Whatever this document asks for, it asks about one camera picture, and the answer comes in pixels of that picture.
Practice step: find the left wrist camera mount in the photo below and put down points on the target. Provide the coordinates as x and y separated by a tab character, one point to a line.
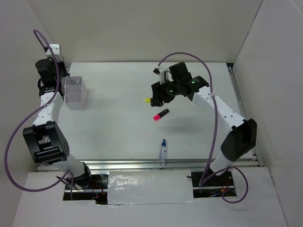
57	52

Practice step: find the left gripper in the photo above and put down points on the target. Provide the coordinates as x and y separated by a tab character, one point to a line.
61	63

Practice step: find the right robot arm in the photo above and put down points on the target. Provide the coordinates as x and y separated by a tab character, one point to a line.
240	133

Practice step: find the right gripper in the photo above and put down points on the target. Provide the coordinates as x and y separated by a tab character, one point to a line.
157	99

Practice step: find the white foil cover sheet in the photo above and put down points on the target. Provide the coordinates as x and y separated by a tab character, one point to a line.
149	187

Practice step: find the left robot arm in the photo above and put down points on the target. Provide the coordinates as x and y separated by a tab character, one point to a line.
45	141

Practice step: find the white pen holder container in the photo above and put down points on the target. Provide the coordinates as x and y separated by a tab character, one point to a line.
75	95

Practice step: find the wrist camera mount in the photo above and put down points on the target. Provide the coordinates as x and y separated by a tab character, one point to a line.
162	73
57	52

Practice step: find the yellow highlighter marker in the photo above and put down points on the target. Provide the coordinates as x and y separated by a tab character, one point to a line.
148	100

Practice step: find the aluminium front rail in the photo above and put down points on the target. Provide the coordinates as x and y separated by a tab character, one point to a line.
147	164

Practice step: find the small blue spray bottle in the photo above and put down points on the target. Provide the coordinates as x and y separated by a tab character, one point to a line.
162	154

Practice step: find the pink highlighter marker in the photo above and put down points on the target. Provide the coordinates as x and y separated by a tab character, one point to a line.
161	114

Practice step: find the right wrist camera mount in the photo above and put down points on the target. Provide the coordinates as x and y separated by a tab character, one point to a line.
162	73

